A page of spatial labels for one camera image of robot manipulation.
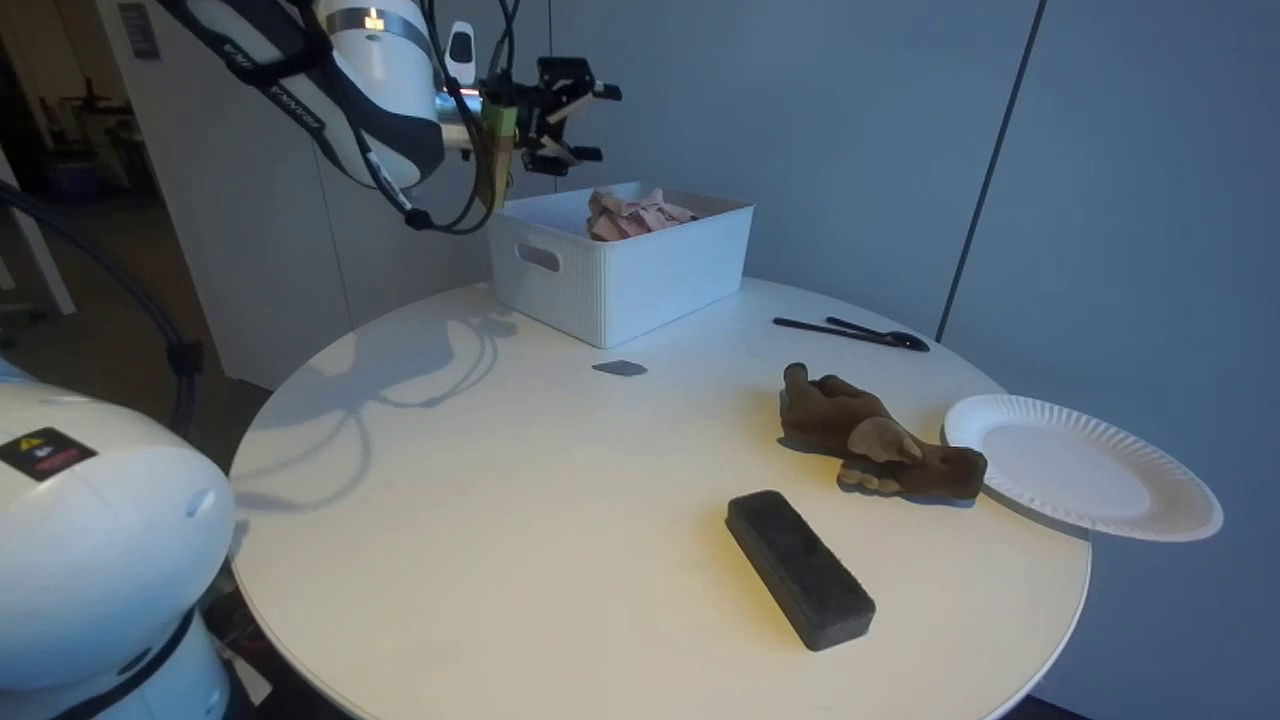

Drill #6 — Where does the peach cloth garment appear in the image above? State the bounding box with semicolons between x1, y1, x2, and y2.
583;186;699;243

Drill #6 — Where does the thin black pen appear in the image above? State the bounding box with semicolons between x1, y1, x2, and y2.
767;312;913;346

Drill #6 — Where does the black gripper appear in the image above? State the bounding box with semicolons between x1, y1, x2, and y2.
511;53;627;181

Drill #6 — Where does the black rectangular block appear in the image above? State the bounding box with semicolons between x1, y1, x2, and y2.
722;487;878;655

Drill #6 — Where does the white plastic basket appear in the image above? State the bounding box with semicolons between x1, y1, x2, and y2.
485;181;755;351

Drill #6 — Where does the brown plush toy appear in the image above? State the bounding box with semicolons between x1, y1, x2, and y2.
774;358;990;507

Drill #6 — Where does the white paper plate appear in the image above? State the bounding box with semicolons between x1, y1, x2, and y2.
939;389;1228;542

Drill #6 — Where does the yellow wrist camera box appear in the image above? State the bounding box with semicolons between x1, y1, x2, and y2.
472;98;525;213

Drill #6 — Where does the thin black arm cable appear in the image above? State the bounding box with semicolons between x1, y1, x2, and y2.
171;0;565;241

